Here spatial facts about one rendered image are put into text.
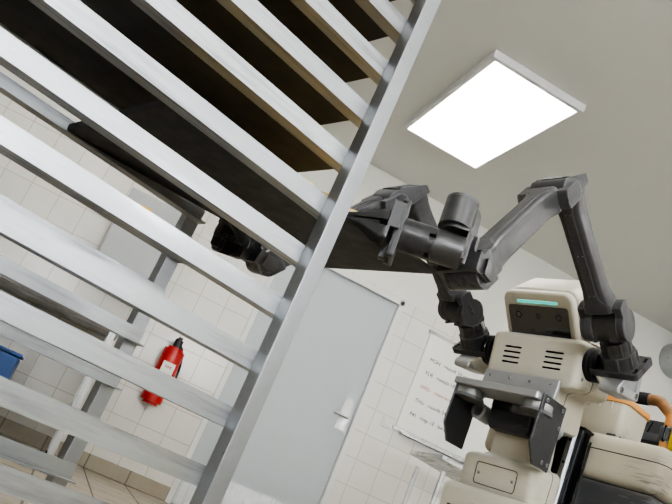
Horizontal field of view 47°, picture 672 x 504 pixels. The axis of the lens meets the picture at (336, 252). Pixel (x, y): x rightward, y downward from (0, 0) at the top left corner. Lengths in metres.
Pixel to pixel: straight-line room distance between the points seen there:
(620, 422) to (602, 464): 0.14
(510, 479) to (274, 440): 4.04
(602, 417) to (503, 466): 0.40
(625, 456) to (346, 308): 4.17
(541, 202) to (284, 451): 4.55
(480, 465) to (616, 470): 0.35
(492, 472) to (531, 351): 0.32
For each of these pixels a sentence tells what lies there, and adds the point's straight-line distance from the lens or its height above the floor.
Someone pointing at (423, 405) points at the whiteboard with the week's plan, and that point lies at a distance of 6.24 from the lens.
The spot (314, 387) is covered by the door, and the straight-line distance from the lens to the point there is 5.95.
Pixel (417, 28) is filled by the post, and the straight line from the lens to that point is 1.38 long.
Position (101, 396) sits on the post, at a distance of 1.52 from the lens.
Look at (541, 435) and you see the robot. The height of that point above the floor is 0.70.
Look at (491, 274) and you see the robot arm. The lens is 1.31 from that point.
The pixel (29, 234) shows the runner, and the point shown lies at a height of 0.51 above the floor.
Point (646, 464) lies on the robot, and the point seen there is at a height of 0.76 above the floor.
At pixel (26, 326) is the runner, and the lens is 1.01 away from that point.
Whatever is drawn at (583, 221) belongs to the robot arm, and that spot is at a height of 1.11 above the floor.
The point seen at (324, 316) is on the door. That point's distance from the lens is 6.00.
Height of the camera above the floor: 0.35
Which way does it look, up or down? 18 degrees up
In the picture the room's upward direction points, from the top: 24 degrees clockwise
